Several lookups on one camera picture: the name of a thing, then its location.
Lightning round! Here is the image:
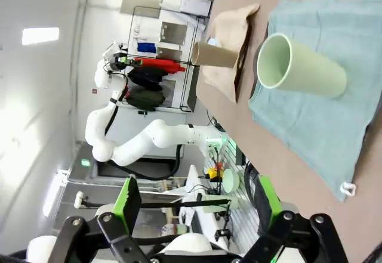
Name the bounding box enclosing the clear plastic bottle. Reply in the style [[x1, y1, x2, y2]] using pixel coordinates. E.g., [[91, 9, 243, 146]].
[[162, 224, 192, 237]]

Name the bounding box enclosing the red bag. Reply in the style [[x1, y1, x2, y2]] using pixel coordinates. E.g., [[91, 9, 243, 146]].
[[134, 57, 186, 75]]

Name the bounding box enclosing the thick black hose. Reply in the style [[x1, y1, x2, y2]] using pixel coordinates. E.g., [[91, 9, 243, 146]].
[[107, 143, 183, 182]]

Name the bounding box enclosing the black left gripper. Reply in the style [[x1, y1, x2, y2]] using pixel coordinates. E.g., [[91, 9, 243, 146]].
[[108, 52, 141, 73]]

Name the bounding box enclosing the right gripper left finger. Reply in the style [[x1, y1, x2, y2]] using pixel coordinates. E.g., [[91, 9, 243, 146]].
[[50, 175, 150, 263]]

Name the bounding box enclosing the white cardboard box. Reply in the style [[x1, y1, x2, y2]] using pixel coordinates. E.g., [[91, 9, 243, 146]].
[[180, 0, 212, 18]]

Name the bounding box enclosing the teal cloth mat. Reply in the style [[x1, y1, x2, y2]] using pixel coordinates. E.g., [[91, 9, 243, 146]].
[[248, 0, 382, 202]]

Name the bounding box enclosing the dark green bag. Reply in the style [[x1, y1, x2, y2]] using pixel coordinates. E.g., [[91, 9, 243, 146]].
[[125, 85, 167, 109]]

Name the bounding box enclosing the tall brown cup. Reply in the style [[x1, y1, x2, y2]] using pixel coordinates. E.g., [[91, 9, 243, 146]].
[[192, 41, 239, 69]]

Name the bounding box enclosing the black wire shelf rack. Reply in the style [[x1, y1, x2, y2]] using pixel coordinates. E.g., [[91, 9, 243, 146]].
[[128, 5, 210, 113]]

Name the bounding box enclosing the black bag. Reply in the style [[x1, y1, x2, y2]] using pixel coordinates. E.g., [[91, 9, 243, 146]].
[[128, 66, 168, 91]]

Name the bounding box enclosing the tall pale green cup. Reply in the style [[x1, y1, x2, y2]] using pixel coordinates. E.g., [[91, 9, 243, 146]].
[[256, 32, 348, 98]]

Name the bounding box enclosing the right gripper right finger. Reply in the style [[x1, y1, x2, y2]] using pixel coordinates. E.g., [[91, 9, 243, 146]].
[[241, 175, 350, 263]]

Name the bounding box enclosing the pale green spare cup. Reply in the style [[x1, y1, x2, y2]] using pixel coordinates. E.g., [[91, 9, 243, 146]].
[[202, 195, 239, 213]]

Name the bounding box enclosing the large metal wall plate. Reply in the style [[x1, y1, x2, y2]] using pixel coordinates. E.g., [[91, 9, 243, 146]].
[[121, 0, 165, 19]]

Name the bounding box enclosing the blue bag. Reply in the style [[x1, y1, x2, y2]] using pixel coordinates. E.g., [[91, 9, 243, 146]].
[[137, 42, 158, 54]]

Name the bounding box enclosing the yellow emergency stop box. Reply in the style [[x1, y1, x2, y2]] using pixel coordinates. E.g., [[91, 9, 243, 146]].
[[207, 167, 221, 182]]

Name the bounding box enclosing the small pale green bowl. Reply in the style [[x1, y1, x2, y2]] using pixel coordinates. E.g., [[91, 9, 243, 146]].
[[222, 168, 240, 195]]

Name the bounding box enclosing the beige cloth mat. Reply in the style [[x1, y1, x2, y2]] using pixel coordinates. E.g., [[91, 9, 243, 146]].
[[202, 3, 260, 103]]

